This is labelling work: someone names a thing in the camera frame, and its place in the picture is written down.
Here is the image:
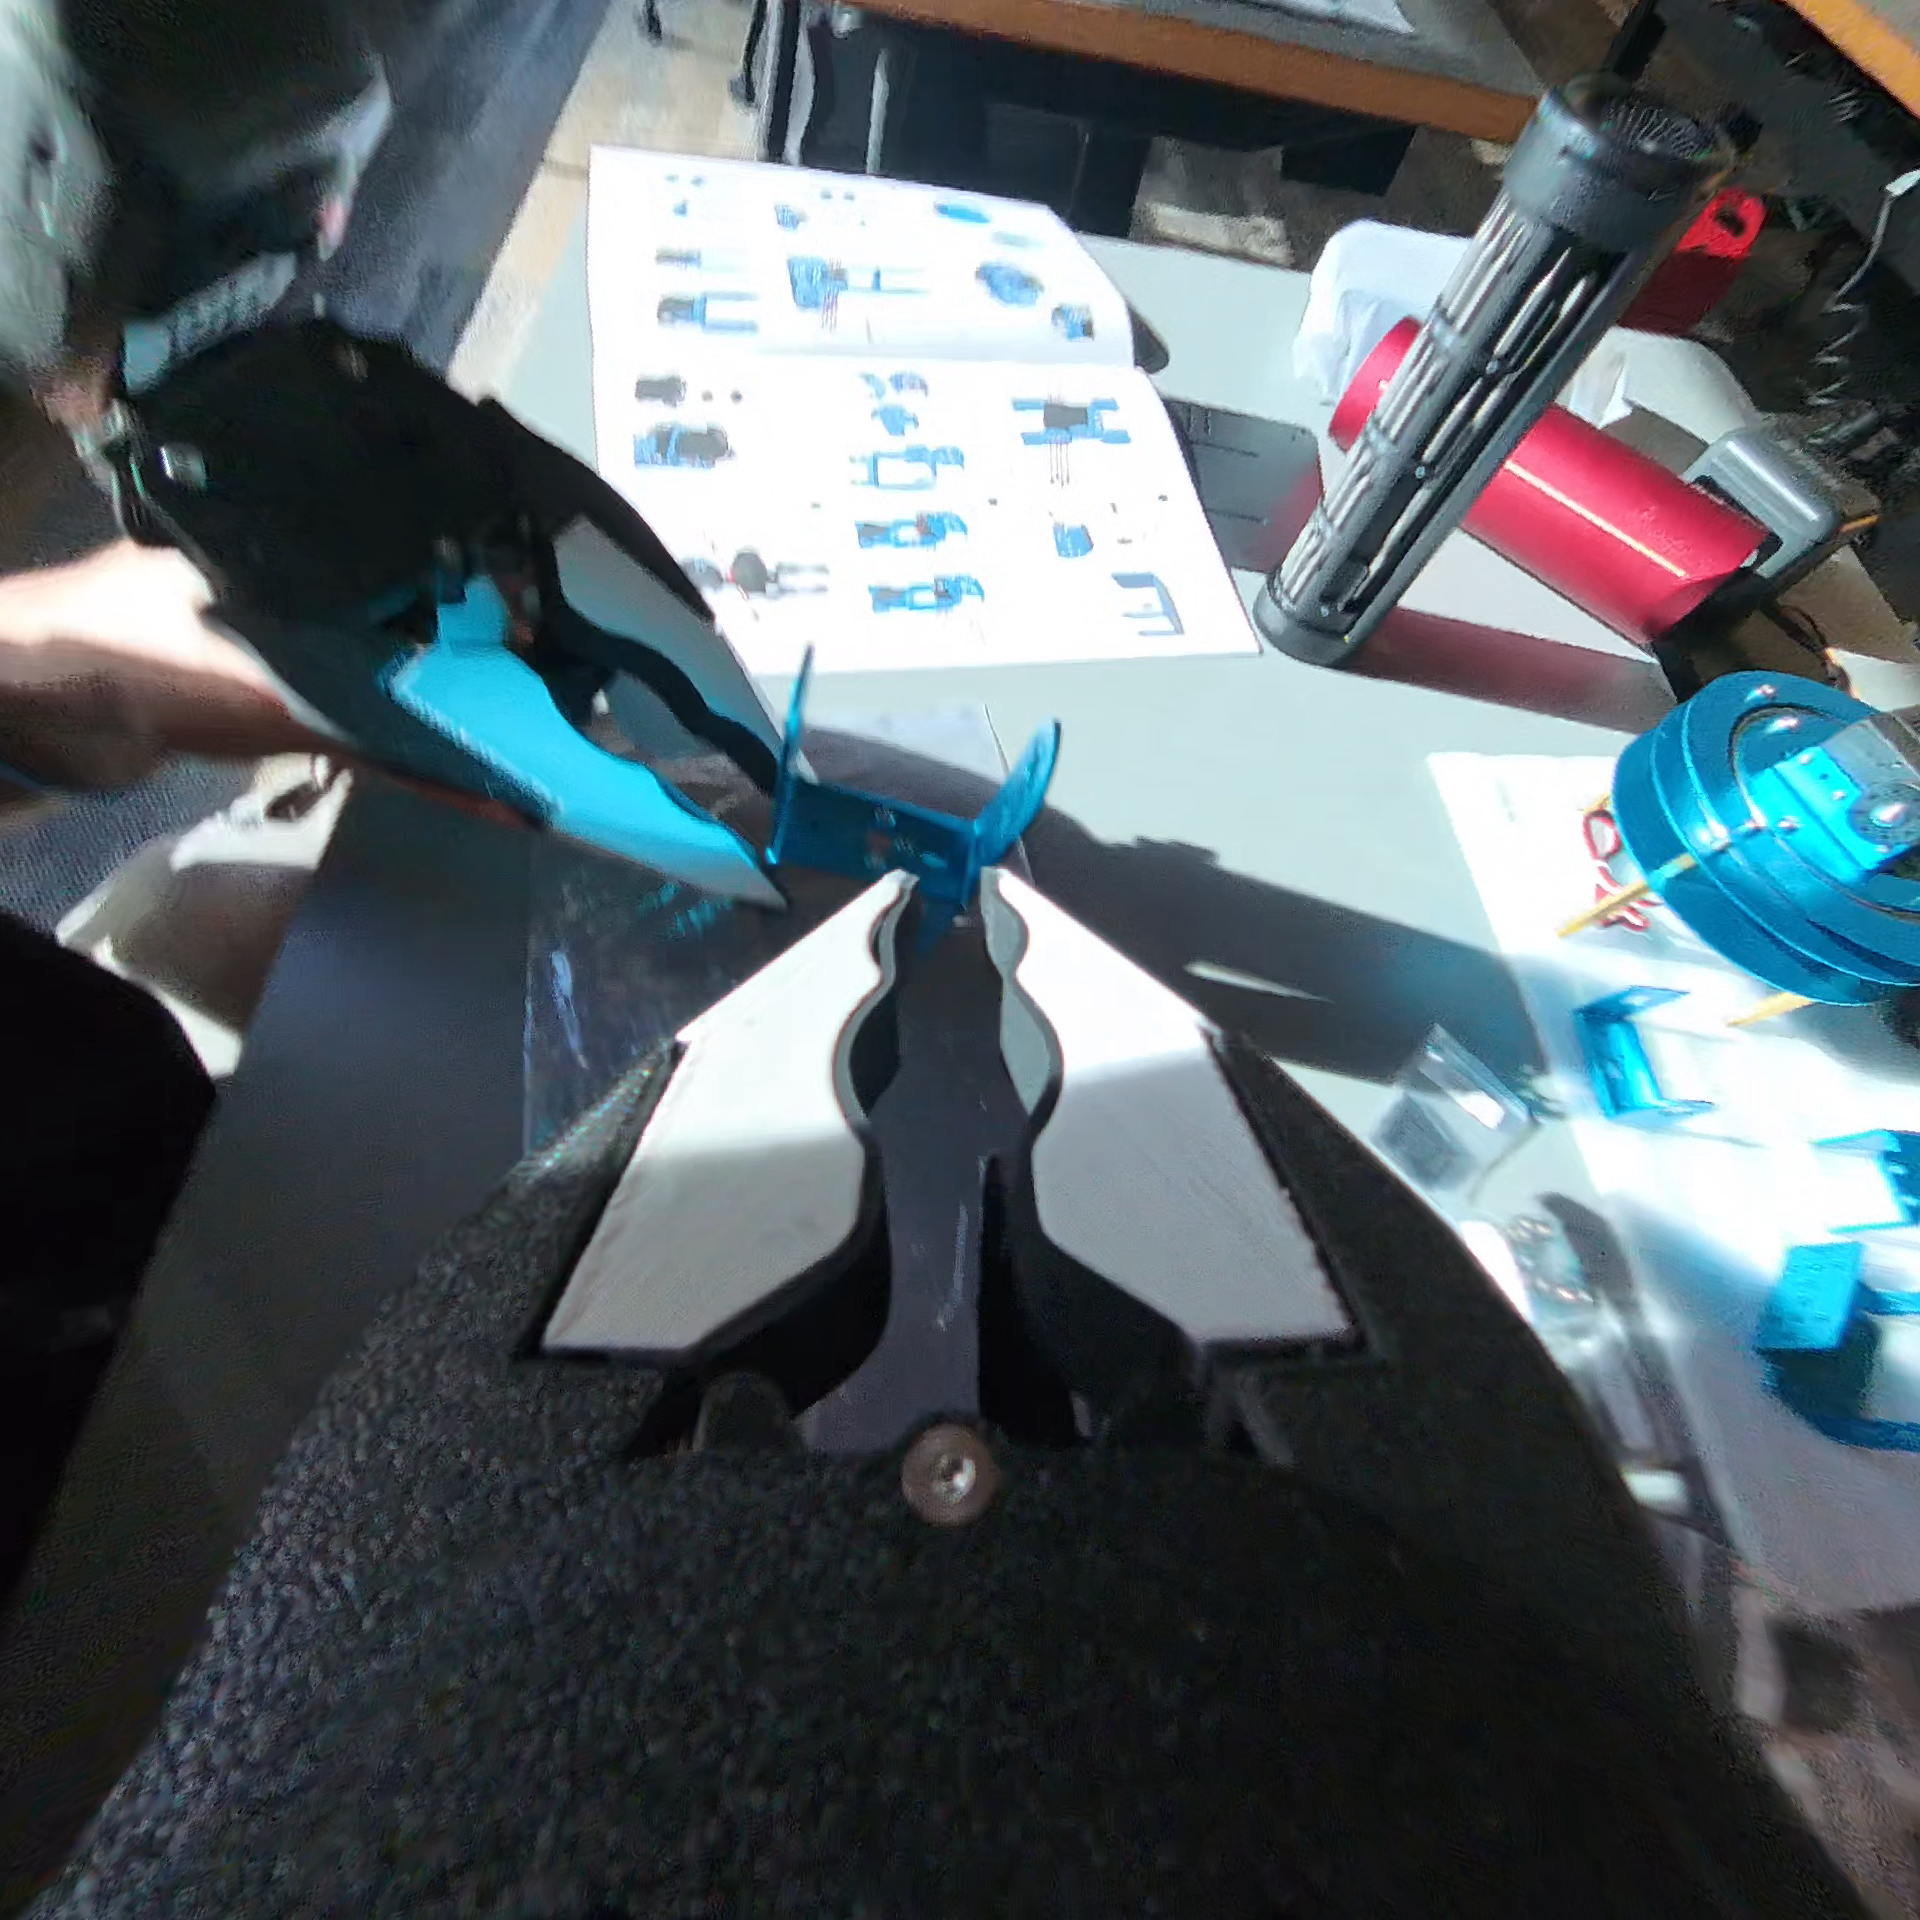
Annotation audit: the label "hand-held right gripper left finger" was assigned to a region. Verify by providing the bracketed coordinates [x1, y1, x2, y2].
[540, 876, 912, 1359]

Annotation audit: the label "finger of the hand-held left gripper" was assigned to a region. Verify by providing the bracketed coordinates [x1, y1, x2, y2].
[552, 514, 786, 793]
[380, 580, 786, 912]

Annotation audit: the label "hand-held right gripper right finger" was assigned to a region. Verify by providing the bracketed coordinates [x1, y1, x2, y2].
[986, 869, 1368, 1348]

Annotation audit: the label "blue metal bracket assembly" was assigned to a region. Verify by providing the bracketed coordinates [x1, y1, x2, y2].
[767, 649, 1069, 905]

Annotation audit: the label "person's left hand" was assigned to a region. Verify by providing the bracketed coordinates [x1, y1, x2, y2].
[0, 540, 338, 797]

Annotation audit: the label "clear plastic bag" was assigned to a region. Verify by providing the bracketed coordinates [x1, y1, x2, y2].
[524, 706, 1043, 1169]

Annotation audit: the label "small clear parts bag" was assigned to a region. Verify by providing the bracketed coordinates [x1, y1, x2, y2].
[1506, 1202, 1654, 1359]
[1375, 1022, 1567, 1189]

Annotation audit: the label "printed instruction manual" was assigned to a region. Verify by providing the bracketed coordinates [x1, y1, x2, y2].
[584, 147, 1270, 682]

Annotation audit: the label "black flat panel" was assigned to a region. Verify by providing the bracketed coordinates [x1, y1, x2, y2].
[1153, 398, 1331, 585]

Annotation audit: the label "blue round metal base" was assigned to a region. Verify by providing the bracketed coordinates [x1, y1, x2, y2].
[1610, 671, 1920, 1000]

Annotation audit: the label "red cylinder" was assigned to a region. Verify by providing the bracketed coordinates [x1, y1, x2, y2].
[1331, 305, 1773, 649]

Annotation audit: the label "wooden table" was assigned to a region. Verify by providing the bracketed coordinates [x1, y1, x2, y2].
[839, 0, 1551, 147]

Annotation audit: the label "black ribbed cylinder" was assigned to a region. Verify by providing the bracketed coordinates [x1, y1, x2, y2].
[1253, 80, 1764, 671]

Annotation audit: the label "grey hand-held device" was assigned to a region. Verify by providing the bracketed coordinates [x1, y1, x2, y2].
[1686, 418, 1888, 607]

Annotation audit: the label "red metal object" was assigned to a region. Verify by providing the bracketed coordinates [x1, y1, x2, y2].
[1640, 189, 1773, 339]

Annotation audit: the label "small blue metal bracket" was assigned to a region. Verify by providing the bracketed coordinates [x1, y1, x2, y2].
[1577, 985, 1720, 1125]

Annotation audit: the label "red wires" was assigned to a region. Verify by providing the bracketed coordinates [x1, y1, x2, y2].
[1573, 808, 1654, 905]

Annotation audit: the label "blue perforated metal bracket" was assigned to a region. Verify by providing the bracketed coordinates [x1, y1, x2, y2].
[1751, 1229, 1920, 1459]

